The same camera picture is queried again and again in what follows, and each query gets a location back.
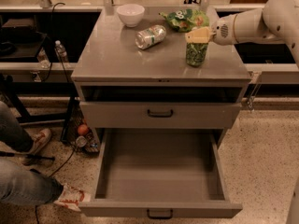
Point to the open grey bottom drawer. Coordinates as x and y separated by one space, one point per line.
159 174

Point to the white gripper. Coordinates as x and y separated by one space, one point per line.
222 30

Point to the silver soda can lying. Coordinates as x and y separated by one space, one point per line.
149 37

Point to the black wire basket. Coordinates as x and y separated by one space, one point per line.
76 132

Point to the orange fruit in basket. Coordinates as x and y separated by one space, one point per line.
82 129

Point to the green chip bag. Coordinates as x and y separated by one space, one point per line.
185 20

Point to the closed grey middle drawer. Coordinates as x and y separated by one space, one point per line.
159 115

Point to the white orange sneaker front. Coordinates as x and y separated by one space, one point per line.
71 197

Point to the green soda can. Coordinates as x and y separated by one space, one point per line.
196 54

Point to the white orange sneaker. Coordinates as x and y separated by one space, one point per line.
40 140
71 197

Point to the black side table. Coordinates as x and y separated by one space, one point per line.
30 68

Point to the white bowl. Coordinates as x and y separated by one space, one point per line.
130 14

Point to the clear water bottle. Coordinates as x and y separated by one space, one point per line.
61 52

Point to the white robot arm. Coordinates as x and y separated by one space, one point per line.
261 154

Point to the grey drawer cabinet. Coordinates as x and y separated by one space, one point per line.
113 69

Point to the person leg in jeans upper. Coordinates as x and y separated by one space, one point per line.
12 133

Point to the person leg in jeans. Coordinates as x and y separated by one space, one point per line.
23 187
12 133

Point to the white orange sneaker back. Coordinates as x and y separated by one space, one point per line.
40 140

